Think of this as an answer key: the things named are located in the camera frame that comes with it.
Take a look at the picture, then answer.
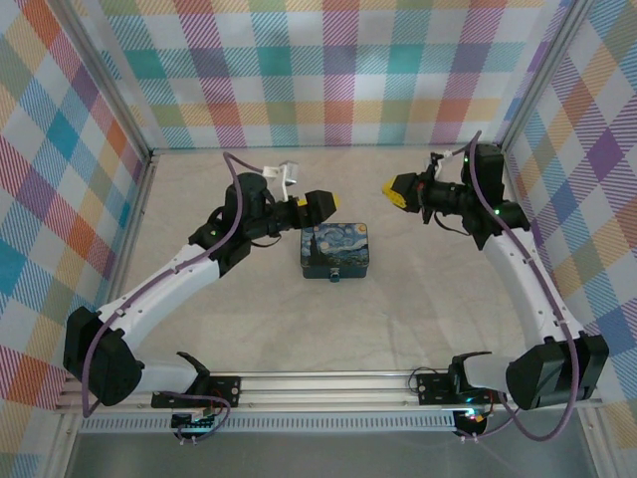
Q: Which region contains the starry night tin box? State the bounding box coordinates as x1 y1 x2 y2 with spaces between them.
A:
299 218 369 284

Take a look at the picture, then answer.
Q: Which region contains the right controller circuit board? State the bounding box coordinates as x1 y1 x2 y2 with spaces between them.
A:
455 405 492 427

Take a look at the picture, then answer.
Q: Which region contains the controller circuit board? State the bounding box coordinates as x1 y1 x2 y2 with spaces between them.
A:
171 405 221 432
455 405 492 427

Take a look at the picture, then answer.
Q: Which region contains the left controller circuit board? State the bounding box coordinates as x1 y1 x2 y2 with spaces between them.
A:
171 405 221 432

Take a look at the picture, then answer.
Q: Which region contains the grey metal sheet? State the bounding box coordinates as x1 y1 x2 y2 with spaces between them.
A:
63 431 599 478

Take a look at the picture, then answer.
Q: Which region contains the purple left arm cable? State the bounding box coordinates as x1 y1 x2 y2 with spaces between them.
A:
82 151 250 444

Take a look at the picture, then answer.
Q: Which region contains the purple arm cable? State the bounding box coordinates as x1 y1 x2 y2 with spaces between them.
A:
82 151 250 444
447 129 583 443

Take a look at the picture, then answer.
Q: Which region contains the aluminium right frame post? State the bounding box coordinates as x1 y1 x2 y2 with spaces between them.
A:
496 0 594 153

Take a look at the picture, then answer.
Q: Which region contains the aluminium frame post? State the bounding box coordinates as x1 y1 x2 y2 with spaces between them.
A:
496 0 594 153
52 0 156 161

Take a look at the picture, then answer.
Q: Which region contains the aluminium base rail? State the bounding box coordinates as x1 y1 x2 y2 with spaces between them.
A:
53 369 604 415

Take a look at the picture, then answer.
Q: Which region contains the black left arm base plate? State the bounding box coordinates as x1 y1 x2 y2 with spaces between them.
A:
150 375 243 411

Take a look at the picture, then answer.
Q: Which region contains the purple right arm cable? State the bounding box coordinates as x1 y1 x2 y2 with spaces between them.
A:
447 129 583 443

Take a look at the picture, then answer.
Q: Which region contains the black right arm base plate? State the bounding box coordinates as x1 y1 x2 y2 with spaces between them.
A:
415 370 508 406

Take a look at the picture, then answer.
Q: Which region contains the aluminium left frame post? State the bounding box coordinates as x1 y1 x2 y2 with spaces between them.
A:
52 0 156 161

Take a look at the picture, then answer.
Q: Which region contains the slotted grey cable duct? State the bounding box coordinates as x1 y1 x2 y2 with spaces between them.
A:
79 415 457 434

